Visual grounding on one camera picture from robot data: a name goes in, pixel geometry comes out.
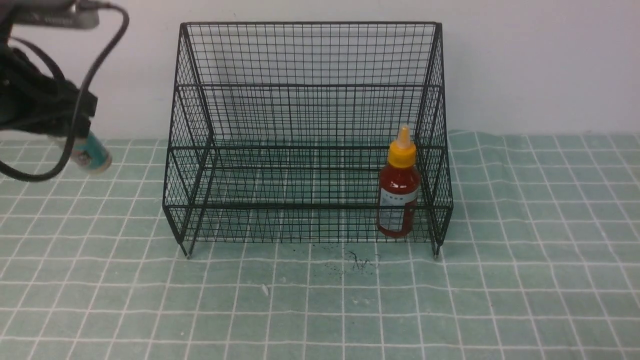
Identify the green checkered tablecloth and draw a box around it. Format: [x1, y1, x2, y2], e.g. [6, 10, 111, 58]
[0, 131, 640, 360]

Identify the grey camera on gripper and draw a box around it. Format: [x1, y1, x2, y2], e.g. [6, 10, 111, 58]
[0, 0, 99, 30]

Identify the green-capped seasoning shaker bottle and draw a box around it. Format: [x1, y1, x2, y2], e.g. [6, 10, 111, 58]
[62, 130, 112, 174]

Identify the black cable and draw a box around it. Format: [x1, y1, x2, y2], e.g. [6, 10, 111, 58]
[0, 1, 131, 182]

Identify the red sauce bottle yellow cap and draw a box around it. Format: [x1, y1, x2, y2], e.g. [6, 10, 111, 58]
[375, 124, 421, 239]

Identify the black wire mesh shelf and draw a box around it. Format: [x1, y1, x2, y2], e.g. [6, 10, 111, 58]
[162, 22, 454, 256]

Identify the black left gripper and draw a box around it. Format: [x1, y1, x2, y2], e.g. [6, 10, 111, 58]
[1, 42, 98, 138]

